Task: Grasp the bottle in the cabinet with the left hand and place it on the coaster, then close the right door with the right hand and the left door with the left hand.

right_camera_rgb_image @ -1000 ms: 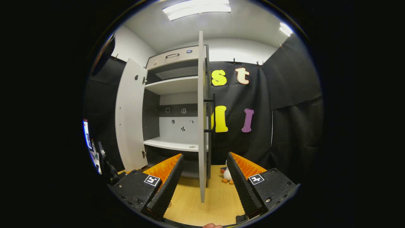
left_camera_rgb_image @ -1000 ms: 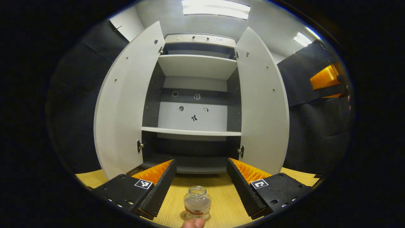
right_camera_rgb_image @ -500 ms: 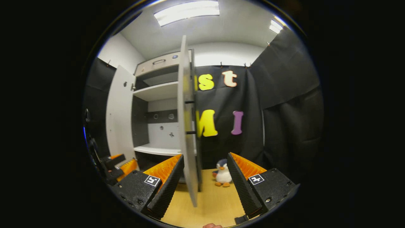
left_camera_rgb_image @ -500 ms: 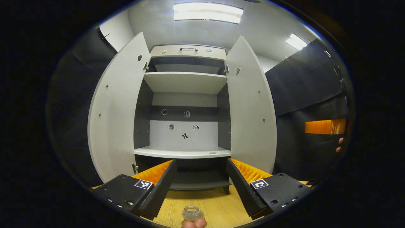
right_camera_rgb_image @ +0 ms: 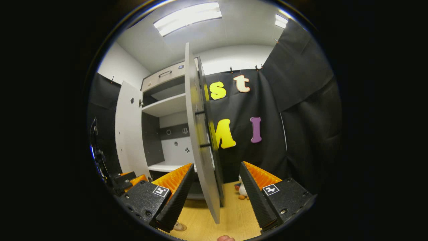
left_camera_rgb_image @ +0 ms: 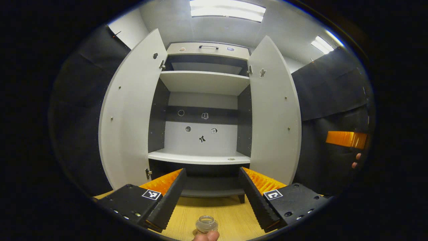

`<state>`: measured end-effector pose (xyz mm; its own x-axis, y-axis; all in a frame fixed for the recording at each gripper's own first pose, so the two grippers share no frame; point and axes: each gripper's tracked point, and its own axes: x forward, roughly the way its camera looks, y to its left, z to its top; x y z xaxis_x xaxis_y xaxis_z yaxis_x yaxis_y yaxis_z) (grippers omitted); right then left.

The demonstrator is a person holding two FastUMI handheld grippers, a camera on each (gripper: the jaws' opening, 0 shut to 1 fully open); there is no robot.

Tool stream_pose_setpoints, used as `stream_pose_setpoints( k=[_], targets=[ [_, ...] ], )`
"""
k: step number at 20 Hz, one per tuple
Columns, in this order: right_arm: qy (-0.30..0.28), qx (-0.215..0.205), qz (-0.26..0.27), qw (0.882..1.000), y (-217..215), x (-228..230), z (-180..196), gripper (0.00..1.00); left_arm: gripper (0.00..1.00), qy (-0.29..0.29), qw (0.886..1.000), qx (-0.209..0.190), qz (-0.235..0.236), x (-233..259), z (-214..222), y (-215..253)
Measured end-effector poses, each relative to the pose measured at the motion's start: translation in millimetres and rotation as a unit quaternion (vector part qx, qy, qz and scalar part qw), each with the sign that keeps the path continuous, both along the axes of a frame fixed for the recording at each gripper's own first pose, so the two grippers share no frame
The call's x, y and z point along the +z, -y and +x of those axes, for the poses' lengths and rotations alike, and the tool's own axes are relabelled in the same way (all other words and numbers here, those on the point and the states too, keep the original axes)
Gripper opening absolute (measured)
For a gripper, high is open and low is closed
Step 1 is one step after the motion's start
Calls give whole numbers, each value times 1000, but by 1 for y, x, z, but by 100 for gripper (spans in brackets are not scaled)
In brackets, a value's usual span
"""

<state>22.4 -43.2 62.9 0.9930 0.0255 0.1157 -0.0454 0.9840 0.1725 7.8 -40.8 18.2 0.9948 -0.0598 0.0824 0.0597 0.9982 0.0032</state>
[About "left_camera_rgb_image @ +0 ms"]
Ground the grey cabinet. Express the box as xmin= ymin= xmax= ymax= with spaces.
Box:
xmin=147 ymin=42 xmax=253 ymax=204

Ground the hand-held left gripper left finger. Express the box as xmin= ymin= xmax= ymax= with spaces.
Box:
xmin=92 ymin=168 xmax=187 ymax=233

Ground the black backdrop cloth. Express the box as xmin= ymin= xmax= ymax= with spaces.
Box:
xmin=50 ymin=25 xmax=373 ymax=198

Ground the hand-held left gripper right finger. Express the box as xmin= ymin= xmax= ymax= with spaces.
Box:
xmin=239 ymin=167 xmax=330 ymax=233

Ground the ceiling light panel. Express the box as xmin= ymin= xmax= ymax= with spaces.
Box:
xmin=311 ymin=35 xmax=335 ymax=55
xmin=190 ymin=0 xmax=266 ymax=23

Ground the clear plastic water bottle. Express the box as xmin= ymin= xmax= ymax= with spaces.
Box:
xmin=195 ymin=215 xmax=219 ymax=235

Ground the grey cabinet drawer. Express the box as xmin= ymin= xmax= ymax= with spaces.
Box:
xmin=166 ymin=42 xmax=250 ymax=61

